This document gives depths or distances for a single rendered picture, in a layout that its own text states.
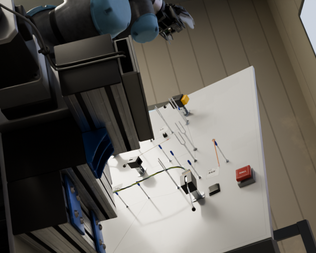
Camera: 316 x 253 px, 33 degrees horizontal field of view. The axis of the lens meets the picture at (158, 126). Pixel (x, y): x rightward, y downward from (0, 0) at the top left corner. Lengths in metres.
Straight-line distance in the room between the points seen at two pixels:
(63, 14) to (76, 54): 0.36
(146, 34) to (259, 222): 0.63
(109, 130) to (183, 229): 0.86
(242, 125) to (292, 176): 2.05
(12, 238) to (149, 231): 0.99
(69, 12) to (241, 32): 3.46
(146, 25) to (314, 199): 2.80
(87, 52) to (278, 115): 3.45
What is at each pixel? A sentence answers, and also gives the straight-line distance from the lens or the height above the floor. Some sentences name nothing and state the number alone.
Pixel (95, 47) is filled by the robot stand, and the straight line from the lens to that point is 0.82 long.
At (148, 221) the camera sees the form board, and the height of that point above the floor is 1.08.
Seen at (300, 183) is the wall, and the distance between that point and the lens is 4.03.
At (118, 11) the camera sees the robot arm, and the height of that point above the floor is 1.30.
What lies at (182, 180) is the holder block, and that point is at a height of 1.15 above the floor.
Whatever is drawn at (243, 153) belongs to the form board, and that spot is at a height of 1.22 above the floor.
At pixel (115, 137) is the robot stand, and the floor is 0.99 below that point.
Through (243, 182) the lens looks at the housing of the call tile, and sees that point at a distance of 1.73.
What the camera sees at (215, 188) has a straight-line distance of 1.79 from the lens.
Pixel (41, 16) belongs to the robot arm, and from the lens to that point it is 1.23.
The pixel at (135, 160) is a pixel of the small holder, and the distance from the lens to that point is 2.07.
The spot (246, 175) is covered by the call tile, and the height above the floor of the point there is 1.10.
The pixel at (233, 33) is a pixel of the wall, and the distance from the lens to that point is 4.54.
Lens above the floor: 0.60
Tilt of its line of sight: 24 degrees up
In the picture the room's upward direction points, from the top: 14 degrees counter-clockwise
